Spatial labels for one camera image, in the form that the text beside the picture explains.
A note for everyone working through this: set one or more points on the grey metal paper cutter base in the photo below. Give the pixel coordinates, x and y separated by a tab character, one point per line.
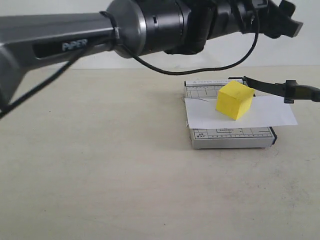
224	138

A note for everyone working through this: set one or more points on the yellow foam cube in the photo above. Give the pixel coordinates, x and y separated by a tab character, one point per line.
234	99

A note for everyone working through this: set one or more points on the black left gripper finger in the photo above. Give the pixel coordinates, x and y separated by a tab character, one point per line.
279	22

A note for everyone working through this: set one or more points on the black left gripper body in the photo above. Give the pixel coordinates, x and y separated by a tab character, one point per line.
210	19

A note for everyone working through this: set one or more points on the black cutter blade arm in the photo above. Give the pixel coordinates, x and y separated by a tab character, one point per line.
290	90

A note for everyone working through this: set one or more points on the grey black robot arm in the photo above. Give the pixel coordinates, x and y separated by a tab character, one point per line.
181	27

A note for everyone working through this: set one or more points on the white paper strip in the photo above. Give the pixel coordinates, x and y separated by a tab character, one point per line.
265	111

